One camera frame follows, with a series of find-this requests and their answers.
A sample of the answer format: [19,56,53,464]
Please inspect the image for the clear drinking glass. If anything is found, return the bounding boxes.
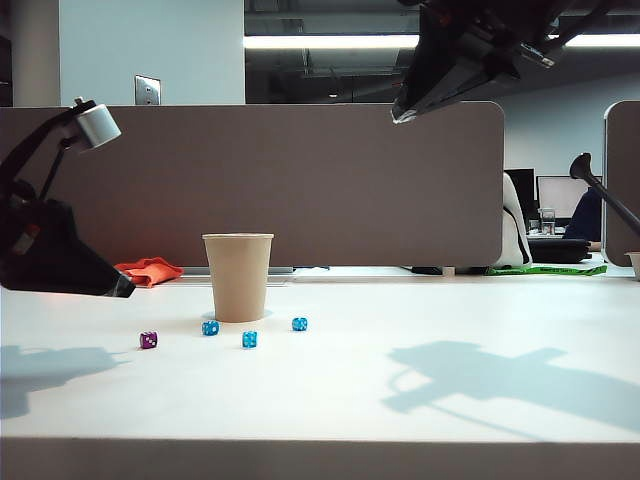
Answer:
[538,206,558,237]

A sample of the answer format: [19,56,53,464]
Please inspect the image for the green tape strip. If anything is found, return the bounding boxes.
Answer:
[486,264,609,278]

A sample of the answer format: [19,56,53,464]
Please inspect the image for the black left camera bracket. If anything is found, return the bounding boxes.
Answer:
[0,106,84,202]

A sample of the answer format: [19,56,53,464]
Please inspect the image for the lit white computer monitor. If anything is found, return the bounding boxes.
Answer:
[535,175,592,220]

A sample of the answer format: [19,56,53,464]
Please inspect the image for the brown paper cup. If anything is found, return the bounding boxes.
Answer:
[201,231,276,324]

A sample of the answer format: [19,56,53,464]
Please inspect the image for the black cushion bag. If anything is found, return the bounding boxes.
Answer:
[526,237,594,265]

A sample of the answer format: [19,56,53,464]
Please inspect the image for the black computer monitor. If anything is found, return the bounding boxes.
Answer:
[504,168,537,222]

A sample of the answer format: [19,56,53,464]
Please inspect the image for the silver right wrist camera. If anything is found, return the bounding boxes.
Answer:
[518,41,557,70]

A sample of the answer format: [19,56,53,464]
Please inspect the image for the seated person in dark top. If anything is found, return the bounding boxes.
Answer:
[563,186,607,252]

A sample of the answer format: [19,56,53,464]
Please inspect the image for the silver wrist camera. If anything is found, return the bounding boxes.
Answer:
[518,41,557,70]
[73,97,123,150]

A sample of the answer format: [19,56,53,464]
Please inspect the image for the white bag with black strap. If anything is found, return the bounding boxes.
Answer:
[501,170,534,268]

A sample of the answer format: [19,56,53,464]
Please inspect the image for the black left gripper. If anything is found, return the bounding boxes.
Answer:
[0,196,137,300]

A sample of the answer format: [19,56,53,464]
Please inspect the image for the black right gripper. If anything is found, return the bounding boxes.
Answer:
[391,0,552,123]

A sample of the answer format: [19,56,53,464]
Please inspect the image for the metal wall outlet plate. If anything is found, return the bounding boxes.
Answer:
[133,74,163,107]

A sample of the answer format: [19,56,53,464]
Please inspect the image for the wide brown desk partition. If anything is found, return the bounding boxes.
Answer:
[0,101,506,269]

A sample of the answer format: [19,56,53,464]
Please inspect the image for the narrow brown desk partition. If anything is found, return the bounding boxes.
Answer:
[601,99,640,268]

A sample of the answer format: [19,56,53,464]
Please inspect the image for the orange cloth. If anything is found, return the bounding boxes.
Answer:
[113,256,186,289]

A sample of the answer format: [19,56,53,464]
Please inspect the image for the silver partition base rail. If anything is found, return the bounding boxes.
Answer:
[181,265,297,276]

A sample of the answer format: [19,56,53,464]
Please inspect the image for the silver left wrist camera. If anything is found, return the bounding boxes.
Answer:
[73,97,123,150]

